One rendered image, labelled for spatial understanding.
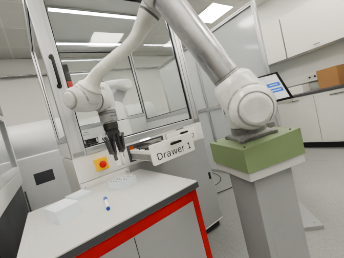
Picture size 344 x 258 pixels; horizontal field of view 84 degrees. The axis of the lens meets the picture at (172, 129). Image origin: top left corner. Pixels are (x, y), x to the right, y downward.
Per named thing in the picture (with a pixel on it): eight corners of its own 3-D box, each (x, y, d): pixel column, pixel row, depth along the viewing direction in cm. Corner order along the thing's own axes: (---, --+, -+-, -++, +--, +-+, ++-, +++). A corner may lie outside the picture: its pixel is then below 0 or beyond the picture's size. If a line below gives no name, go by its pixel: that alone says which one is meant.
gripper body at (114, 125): (107, 122, 95) (112, 140, 95) (120, 120, 102) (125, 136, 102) (98, 125, 99) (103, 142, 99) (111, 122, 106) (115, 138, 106)
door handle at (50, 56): (63, 85, 104) (53, 51, 103) (58, 86, 103) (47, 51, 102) (62, 88, 108) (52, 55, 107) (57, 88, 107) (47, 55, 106)
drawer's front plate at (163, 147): (195, 149, 115) (191, 132, 114) (154, 166, 99) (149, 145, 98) (193, 149, 116) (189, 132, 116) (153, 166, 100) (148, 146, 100)
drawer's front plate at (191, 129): (197, 138, 159) (194, 125, 158) (169, 148, 143) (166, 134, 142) (196, 138, 161) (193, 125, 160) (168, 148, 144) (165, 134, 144)
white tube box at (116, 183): (137, 181, 100) (135, 174, 99) (125, 189, 93) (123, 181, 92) (121, 181, 106) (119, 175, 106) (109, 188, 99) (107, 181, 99)
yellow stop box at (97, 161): (110, 167, 114) (106, 156, 114) (98, 172, 110) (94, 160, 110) (107, 167, 118) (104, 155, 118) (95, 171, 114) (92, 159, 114)
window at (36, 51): (68, 134, 112) (26, -14, 106) (67, 134, 111) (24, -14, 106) (59, 140, 183) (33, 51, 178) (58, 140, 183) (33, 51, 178)
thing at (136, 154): (190, 148, 116) (188, 138, 115) (155, 162, 101) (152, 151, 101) (158, 148, 149) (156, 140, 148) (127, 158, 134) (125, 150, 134)
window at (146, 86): (190, 118, 161) (163, 4, 155) (84, 148, 114) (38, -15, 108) (190, 118, 162) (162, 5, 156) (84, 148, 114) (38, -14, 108)
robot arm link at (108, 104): (104, 113, 107) (88, 114, 94) (97, 86, 106) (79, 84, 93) (121, 108, 103) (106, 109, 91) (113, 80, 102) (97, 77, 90)
